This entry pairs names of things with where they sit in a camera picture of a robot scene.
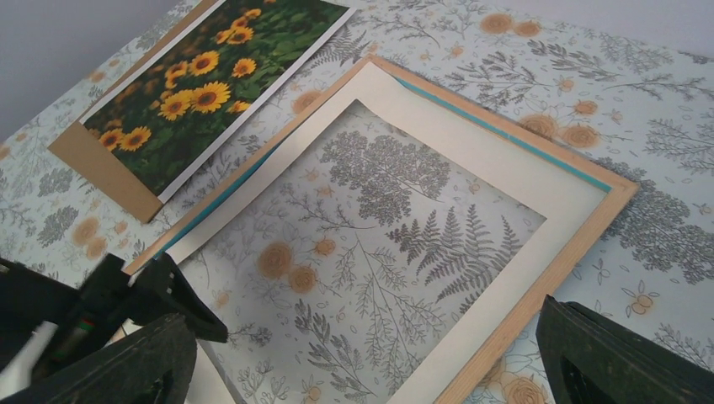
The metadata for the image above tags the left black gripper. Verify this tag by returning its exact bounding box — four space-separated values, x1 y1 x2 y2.
35 253 228 369

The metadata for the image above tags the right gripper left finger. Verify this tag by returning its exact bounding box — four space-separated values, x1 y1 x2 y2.
1 314 197 403

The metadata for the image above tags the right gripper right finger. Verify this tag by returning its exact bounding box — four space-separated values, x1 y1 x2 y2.
536 295 713 403

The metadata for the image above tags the white mat sunflower photo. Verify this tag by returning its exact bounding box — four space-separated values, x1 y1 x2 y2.
120 61 609 404

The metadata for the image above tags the brown backing board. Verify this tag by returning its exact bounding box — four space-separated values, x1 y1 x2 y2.
48 1 222 223

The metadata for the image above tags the sunflower photo print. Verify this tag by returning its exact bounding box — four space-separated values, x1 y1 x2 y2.
82 1 351 201

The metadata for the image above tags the teal and wood picture frame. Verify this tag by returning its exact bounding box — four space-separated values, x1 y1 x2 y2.
109 52 641 404

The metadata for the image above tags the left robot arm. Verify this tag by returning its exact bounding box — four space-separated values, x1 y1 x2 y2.
1 252 228 383

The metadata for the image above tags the floral patterned table mat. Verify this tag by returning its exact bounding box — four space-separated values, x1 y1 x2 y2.
1 1 713 403

